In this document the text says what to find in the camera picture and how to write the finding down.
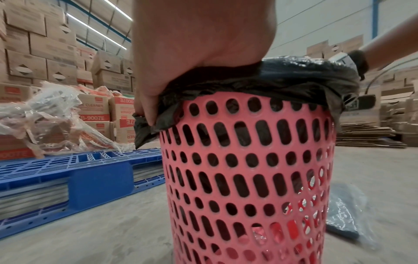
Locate person's left hand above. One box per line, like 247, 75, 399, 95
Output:
131, 0, 278, 127

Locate black trash bag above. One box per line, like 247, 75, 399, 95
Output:
132, 57, 362, 150

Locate person's right forearm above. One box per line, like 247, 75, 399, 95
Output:
359, 32, 418, 69

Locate long ceiling light strip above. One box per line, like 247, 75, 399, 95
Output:
66, 12, 128, 50

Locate pink perforated plastic basket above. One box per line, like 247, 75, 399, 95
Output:
158, 90, 337, 264

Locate stack of brown cardboard boxes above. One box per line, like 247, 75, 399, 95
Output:
0, 0, 136, 158

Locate blue plastic pallet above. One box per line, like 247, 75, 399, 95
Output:
0, 148, 166, 238

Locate crumpled clear plastic wrap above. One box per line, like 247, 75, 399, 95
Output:
0, 81, 135, 158

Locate pile of flattened cardboard sheets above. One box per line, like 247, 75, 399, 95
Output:
336, 123, 408, 150

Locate pile of folded cardboard cartons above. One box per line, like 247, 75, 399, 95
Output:
306, 34, 418, 148

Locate clear packet of bags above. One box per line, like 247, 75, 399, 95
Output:
326, 182, 380, 251

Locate black wrist strap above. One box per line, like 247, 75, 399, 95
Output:
347, 49, 370, 81

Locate grey cable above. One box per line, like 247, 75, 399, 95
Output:
364, 64, 406, 97

